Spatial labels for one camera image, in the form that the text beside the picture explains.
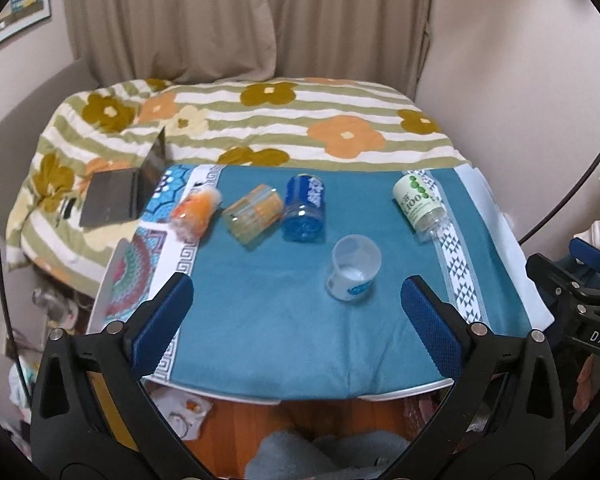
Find white plastic packaging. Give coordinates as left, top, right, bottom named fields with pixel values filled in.
left=152, top=387, right=213, bottom=441

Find grey laptop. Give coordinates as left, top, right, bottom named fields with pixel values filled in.
left=78, top=127, right=167, bottom=228

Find orange print plastic cup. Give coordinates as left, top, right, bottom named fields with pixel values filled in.
left=170, top=186, right=223, bottom=242

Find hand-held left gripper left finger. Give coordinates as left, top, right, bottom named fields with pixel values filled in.
left=30, top=273, right=196, bottom=441

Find person's right hand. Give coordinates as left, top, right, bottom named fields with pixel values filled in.
left=572, top=352, right=600, bottom=413

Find grey pants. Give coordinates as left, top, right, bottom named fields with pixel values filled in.
left=244, top=430, right=411, bottom=480

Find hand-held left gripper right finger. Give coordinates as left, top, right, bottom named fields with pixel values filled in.
left=400, top=276, right=566, bottom=441

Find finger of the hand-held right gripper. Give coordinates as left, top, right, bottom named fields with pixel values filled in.
left=525, top=253, right=588, bottom=311
left=568, top=237, right=600, bottom=283

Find wall poster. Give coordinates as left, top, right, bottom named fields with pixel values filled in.
left=0, top=0, right=53, bottom=58

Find blue patterned table cloth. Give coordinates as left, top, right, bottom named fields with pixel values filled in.
left=85, top=165, right=556, bottom=403

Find teal patterned cloth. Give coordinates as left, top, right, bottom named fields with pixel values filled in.
left=102, top=162, right=533, bottom=401

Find green-white bottle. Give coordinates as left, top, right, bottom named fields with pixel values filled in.
left=392, top=170, right=451, bottom=245

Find beige curtain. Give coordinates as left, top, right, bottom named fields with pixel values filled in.
left=62, top=0, right=436, bottom=98

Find floral striped blanket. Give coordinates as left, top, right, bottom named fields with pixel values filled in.
left=5, top=77, right=473, bottom=306

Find clear cup with blue label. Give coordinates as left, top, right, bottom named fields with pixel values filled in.
left=326, top=234, right=382, bottom=303

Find yellow striped plastic cup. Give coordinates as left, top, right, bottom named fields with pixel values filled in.
left=222, top=184, right=287, bottom=247

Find blue print plastic cup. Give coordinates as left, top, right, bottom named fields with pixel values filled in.
left=281, top=173, right=328, bottom=243

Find black cable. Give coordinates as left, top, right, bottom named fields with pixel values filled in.
left=0, top=167, right=36, bottom=406
left=517, top=140, right=600, bottom=246

